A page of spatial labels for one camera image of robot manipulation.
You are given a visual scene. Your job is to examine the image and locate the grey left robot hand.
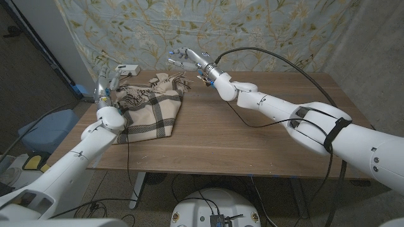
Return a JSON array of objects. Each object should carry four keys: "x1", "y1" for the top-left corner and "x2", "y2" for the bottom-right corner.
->
[{"x1": 93, "y1": 65, "x2": 123, "y2": 110}]

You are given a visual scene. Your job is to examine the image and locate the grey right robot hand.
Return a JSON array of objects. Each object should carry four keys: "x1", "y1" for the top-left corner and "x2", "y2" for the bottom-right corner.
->
[{"x1": 167, "y1": 47, "x2": 225, "y2": 83}]

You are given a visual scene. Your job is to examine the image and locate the beige plaid scarf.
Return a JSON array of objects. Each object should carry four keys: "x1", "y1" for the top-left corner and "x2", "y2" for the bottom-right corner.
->
[{"x1": 112, "y1": 71, "x2": 192, "y2": 145}]

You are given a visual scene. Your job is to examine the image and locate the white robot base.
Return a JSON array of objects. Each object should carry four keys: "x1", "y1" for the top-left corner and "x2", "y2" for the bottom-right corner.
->
[{"x1": 170, "y1": 187, "x2": 262, "y2": 227}]

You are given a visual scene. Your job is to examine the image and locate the white power strip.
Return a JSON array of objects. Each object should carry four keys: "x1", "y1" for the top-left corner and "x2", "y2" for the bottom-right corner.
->
[{"x1": 114, "y1": 64, "x2": 141, "y2": 77}]

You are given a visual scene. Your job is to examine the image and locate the floral printed backdrop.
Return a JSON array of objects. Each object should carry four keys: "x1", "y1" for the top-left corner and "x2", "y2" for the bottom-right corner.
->
[{"x1": 53, "y1": 0, "x2": 362, "y2": 92}]

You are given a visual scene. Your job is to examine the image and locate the blue-grey stool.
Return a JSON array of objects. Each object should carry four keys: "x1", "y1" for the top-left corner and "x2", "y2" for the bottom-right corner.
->
[{"x1": 18, "y1": 109, "x2": 80, "y2": 155}]

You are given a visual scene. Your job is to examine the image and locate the black round fan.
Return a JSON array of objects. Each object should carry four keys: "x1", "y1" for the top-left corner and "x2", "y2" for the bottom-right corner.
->
[{"x1": 144, "y1": 172, "x2": 168, "y2": 186}]

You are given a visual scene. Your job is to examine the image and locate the yellow black pad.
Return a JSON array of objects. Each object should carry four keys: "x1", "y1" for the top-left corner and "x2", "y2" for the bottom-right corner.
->
[{"x1": 22, "y1": 154, "x2": 51, "y2": 173}]

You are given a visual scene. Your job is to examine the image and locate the white table leg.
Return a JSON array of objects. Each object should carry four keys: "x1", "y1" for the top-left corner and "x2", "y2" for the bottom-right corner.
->
[{"x1": 128, "y1": 172, "x2": 147, "y2": 210}]

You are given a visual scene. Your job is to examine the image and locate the grey white sneaker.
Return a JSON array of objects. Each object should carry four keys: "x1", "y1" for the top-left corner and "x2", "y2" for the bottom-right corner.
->
[{"x1": 0, "y1": 166, "x2": 22, "y2": 187}]

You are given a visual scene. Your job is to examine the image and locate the black box on base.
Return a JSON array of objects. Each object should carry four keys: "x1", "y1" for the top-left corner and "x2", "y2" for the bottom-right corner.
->
[{"x1": 210, "y1": 214, "x2": 244, "y2": 227}]

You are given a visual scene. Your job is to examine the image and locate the grey table leg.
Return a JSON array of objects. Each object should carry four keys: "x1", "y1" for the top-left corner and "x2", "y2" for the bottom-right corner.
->
[{"x1": 289, "y1": 178, "x2": 309, "y2": 219}]

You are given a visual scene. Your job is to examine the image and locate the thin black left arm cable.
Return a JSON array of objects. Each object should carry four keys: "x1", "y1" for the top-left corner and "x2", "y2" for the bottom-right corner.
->
[{"x1": 49, "y1": 129, "x2": 140, "y2": 219}]

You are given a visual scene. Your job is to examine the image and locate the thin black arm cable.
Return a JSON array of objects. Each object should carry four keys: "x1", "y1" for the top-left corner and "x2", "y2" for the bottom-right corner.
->
[
  {"x1": 49, "y1": 129, "x2": 140, "y2": 219},
  {"x1": 225, "y1": 100, "x2": 334, "y2": 227}
]

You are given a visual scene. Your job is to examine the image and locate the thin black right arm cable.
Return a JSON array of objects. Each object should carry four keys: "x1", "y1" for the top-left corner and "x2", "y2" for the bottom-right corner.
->
[{"x1": 225, "y1": 100, "x2": 334, "y2": 227}]

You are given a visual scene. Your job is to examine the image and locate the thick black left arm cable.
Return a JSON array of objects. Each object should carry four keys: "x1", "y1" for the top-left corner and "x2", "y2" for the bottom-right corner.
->
[{"x1": 0, "y1": 100, "x2": 83, "y2": 165}]

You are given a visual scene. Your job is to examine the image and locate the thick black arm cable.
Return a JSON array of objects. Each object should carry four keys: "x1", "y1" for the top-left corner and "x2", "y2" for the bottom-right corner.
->
[
  {"x1": 214, "y1": 47, "x2": 338, "y2": 108},
  {"x1": 0, "y1": 100, "x2": 83, "y2": 165}
]

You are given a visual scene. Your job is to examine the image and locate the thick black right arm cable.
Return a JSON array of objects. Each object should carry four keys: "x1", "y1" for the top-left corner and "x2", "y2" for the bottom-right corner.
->
[{"x1": 214, "y1": 47, "x2": 338, "y2": 108}]

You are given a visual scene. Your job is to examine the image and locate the black door handle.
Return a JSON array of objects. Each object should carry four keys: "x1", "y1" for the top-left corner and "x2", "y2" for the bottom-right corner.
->
[{"x1": 3, "y1": 25, "x2": 23, "y2": 38}]

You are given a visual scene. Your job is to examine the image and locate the coiled black floor cable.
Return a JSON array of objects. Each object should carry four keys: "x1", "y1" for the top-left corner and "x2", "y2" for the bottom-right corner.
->
[{"x1": 74, "y1": 201, "x2": 108, "y2": 219}]

